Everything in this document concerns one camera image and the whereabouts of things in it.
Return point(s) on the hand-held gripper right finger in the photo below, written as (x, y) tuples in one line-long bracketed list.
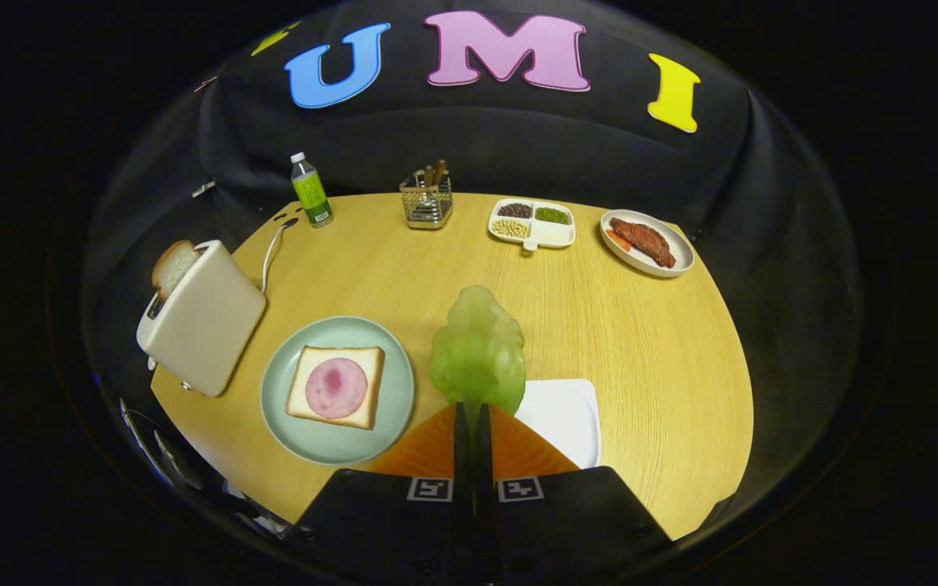
[(484, 456)]

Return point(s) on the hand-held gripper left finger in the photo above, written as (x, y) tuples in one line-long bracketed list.
[(462, 456)]

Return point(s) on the green lettuce leaf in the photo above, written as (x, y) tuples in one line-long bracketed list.
[(477, 350)]

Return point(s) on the plain toast bread slice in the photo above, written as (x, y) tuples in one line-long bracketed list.
[(172, 264)]

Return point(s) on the white rectangular plate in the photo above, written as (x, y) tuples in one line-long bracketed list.
[(563, 419)]

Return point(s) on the pale green round plate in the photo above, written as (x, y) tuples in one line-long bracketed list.
[(339, 446)]

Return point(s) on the pink ham slice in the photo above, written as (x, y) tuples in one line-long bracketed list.
[(336, 388)]

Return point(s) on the bread slice under ham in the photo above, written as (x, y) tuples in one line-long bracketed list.
[(298, 399)]

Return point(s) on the white divided bean dish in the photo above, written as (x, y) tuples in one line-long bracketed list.
[(554, 234)]

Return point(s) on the white oval plate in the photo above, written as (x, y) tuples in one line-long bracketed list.
[(636, 260)]

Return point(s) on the orange carrot slice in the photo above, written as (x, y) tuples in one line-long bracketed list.
[(617, 241)]

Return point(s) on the brown meat slice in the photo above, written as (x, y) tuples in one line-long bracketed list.
[(644, 238)]

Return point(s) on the white toaster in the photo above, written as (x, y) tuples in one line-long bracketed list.
[(208, 325)]

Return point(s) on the green label drink bottle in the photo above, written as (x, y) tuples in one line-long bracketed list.
[(310, 195)]

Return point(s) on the black backdrop cloth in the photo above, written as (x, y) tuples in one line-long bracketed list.
[(477, 138)]

